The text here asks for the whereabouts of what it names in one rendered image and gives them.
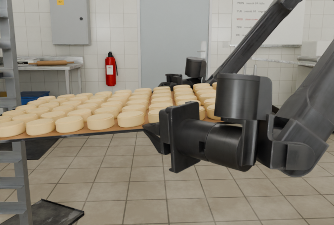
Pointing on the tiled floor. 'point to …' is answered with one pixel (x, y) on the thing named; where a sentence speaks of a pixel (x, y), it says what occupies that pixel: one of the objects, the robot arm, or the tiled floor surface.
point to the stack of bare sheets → (49, 214)
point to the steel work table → (58, 68)
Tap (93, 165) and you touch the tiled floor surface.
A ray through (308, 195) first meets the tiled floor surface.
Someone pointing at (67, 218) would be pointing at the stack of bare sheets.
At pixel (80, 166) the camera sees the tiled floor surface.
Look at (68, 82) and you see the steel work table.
